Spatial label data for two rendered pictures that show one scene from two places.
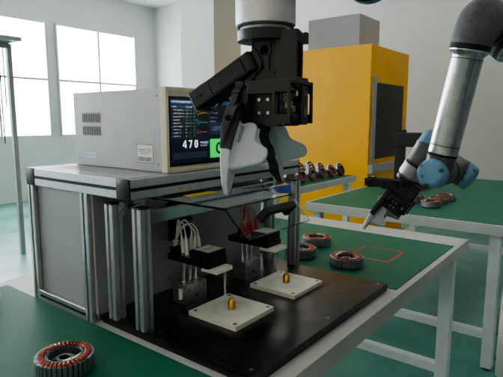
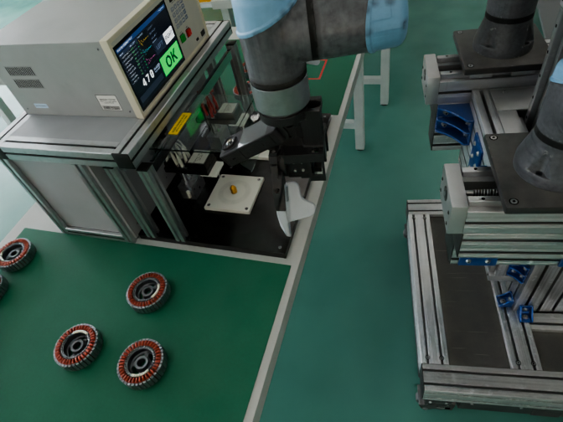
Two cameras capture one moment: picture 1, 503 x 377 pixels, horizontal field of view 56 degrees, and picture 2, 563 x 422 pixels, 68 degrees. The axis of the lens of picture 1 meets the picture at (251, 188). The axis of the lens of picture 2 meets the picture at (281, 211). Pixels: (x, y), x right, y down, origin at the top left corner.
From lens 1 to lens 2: 0.46 m
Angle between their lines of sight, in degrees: 40
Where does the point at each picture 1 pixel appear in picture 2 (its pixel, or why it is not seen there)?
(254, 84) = (290, 157)
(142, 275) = (168, 211)
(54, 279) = (75, 219)
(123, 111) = (61, 64)
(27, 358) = (115, 298)
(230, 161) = (287, 218)
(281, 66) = (308, 137)
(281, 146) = not seen: hidden behind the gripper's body
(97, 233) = (106, 187)
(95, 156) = (48, 107)
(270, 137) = not seen: hidden behind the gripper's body
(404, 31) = not seen: outside the picture
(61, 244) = (69, 197)
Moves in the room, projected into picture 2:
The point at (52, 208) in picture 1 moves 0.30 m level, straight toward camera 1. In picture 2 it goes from (41, 173) to (90, 223)
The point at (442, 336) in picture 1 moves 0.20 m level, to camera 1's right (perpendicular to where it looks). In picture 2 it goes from (358, 104) to (390, 91)
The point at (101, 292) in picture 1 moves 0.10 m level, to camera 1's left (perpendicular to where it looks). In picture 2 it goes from (130, 222) to (97, 235)
